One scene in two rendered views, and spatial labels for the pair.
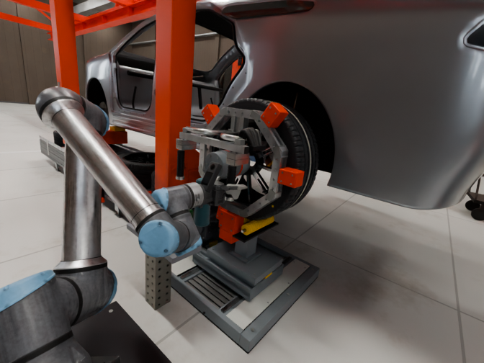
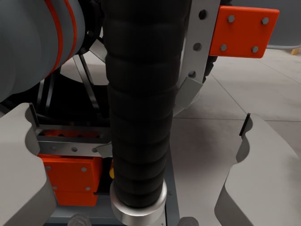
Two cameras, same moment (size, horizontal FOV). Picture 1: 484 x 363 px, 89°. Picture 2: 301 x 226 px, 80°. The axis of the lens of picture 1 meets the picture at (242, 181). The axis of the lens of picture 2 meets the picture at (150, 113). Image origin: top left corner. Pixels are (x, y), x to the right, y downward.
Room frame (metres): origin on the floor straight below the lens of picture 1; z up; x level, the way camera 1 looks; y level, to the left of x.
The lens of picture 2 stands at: (0.90, 0.10, 0.89)
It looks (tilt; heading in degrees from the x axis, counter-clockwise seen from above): 32 degrees down; 319
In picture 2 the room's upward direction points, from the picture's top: 4 degrees clockwise
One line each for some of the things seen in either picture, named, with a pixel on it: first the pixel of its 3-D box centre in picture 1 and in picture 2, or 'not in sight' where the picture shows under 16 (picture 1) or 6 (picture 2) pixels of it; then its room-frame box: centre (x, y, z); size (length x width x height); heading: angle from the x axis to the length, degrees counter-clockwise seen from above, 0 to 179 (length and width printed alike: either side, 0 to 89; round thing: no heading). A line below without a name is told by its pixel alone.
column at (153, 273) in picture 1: (158, 270); not in sight; (1.16, 0.41, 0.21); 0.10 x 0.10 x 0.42; 52
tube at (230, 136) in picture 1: (240, 130); not in sight; (1.10, 0.03, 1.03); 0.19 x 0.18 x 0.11; 142
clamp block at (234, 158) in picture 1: (238, 157); not in sight; (1.00, 0.03, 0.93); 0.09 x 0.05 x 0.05; 142
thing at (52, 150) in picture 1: (82, 152); not in sight; (3.78, 2.57, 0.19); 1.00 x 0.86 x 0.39; 52
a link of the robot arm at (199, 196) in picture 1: (192, 195); not in sight; (0.81, 0.17, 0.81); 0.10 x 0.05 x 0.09; 52
